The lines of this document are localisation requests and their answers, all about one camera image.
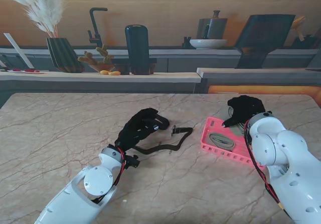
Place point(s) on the dark brown woven belt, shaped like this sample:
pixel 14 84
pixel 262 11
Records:
pixel 175 148

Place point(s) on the dark utensil holder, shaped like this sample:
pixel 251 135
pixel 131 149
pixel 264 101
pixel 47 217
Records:
pixel 306 43

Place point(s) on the white ceramic bowl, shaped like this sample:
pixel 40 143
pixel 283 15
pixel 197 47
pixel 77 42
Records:
pixel 208 44

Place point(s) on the pink plastic storage basket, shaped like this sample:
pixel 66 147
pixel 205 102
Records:
pixel 213 148

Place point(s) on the dark blue rounded container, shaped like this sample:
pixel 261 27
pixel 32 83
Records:
pixel 137 48

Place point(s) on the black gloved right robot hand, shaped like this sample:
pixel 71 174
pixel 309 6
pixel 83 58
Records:
pixel 245 108

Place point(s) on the yellow brown cactus plant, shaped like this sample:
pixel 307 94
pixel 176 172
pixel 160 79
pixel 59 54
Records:
pixel 87 58

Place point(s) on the plate with red slices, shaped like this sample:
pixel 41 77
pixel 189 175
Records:
pixel 30 70

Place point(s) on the white pampas grass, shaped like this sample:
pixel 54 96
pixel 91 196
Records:
pixel 42 15

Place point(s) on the small black holder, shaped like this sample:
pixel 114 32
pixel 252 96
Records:
pixel 186 43

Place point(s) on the grey kitchen counter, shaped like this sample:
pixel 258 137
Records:
pixel 100 83

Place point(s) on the orange fruit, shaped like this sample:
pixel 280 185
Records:
pixel 114 73

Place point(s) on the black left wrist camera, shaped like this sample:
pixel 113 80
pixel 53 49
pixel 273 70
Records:
pixel 131 161

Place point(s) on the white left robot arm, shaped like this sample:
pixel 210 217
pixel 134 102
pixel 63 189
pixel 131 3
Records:
pixel 75 196

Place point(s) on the dark angled range hood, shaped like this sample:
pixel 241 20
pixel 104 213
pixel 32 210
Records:
pixel 263 33

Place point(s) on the black kitchen faucet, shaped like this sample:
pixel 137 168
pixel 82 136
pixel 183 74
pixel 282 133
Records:
pixel 93 23

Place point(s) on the yellow kitchen utensil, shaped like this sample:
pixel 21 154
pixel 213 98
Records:
pixel 298 23

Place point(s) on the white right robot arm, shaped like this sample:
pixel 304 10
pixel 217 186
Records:
pixel 281 163

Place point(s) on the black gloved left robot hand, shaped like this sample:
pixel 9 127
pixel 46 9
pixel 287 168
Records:
pixel 133 131

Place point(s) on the dark ribbed vase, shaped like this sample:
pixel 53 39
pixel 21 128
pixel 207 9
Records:
pixel 62 55

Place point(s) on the grey lidded jar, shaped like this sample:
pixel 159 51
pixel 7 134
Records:
pixel 213 28

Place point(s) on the yellow and tan toy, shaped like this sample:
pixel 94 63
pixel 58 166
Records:
pixel 104 71

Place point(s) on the white leaning board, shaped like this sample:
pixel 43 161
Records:
pixel 18 50

